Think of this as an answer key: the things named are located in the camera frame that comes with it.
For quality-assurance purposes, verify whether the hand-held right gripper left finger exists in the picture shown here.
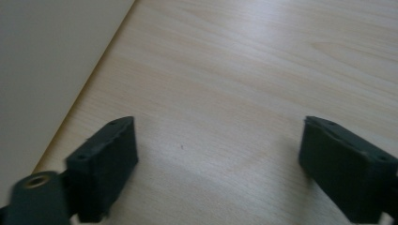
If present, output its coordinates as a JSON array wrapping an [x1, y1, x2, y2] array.
[[65, 115, 139, 224]]

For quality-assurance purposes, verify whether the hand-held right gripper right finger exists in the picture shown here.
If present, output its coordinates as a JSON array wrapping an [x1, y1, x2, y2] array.
[[298, 115, 398, 225]]

